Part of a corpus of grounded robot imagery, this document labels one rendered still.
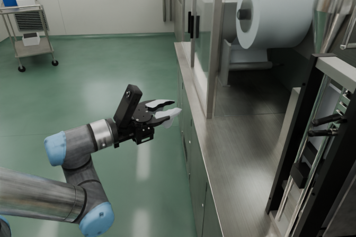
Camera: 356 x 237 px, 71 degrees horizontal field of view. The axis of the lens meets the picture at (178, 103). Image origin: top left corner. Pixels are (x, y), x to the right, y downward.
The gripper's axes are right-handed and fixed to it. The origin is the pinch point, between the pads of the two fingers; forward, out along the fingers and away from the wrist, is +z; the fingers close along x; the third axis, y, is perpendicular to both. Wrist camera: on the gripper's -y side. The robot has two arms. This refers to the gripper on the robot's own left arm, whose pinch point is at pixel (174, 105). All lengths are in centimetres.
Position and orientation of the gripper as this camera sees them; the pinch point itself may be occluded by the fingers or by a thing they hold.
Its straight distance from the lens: 74.1
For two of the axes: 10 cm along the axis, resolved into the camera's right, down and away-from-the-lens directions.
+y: -0.7, 7.8, 6.2
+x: 5.2, 5.6, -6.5
